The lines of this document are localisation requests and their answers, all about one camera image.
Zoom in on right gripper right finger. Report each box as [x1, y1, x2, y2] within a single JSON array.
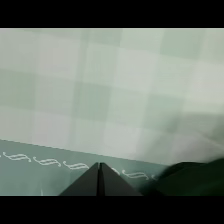
[[99, 162, 144, 197]]

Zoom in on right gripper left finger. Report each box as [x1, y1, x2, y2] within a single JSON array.
[[59, 162, 101, 197]]

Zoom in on dark green shirt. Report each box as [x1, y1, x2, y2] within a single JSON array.
[[142, 159, 224, 197]]

